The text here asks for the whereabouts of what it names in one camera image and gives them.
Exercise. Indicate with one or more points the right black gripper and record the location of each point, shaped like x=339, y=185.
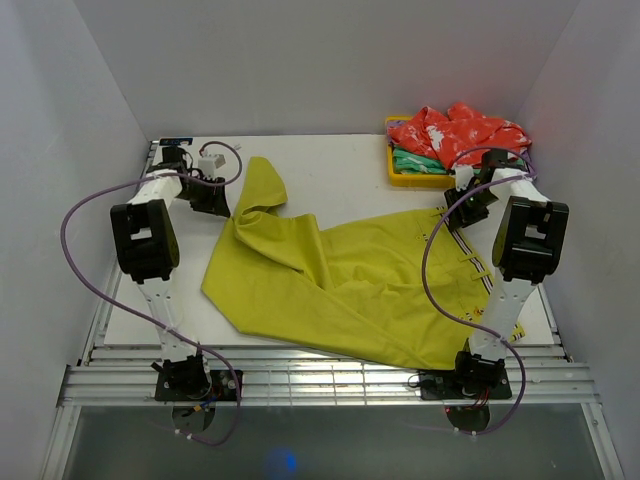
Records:
x=459, y=216

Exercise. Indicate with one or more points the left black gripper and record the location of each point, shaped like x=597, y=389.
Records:
x=217, y=204

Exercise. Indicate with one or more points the yellow-green trousers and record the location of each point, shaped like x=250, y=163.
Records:
x=397, y=289

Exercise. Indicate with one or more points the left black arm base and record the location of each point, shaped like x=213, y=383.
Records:
x=216, y=385

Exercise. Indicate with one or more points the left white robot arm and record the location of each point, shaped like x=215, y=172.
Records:
x=147, y=250

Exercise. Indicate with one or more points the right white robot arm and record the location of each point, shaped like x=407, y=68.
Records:
x=526, y=249

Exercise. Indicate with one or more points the yellow plastic tray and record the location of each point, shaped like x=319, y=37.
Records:
x=420, y=180

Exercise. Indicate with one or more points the blue label sticker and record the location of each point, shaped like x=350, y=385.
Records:
x=176, y=141

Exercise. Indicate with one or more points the red white patterned garment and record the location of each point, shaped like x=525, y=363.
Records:
x=459, y=136

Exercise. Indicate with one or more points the green folded garment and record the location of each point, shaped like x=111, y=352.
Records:
x=408, y=163

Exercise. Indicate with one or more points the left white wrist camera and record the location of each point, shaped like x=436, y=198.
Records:
x=209, y=164

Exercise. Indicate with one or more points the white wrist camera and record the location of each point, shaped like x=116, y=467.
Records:
x=209, y=164
x=463, y=175

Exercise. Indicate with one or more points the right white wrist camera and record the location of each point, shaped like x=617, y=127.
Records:
x=463, y=175

